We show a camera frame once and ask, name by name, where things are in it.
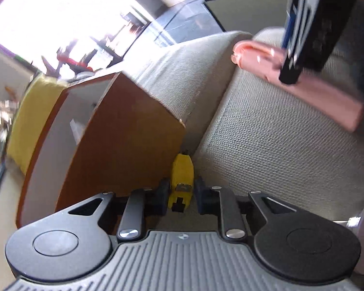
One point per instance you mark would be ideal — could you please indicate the yellow pillow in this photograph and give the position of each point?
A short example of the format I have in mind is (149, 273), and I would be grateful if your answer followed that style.
(33, 121)

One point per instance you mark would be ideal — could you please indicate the yellow plastic toy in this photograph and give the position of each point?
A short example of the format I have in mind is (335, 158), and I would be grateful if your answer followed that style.
(182, 169)

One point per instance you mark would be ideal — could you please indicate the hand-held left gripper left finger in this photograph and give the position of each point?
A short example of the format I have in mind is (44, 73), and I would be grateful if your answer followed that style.
(163, 197)

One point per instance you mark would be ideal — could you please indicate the red hanging clothing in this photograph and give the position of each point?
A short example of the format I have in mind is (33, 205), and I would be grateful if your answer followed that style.
(75, 63)

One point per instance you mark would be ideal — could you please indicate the beige fabric sofa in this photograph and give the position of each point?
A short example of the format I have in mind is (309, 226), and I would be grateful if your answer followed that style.
(261, 145)

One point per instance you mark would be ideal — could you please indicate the white coffee table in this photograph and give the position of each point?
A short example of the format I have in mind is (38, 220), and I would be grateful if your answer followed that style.
(245, 12)

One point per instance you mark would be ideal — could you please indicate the pink selfie stick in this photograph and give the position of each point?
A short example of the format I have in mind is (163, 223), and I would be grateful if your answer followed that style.
(321, 97)

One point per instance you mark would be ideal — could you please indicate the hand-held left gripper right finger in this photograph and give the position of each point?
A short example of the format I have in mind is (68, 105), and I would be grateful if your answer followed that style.
(201, 197)

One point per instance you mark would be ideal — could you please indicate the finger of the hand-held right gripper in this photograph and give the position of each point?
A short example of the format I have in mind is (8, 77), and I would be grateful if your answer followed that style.
(288, 30)

